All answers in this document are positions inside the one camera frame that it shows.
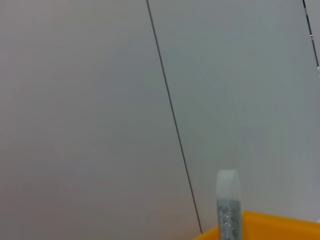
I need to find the yellow plastic bin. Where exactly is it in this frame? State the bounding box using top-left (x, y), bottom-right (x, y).
top-left (191, 209), bottom-right (320, 240)

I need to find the grey glitter marker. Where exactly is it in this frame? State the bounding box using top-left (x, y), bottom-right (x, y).
top-left (215, 169), bottom-right (243, 240)

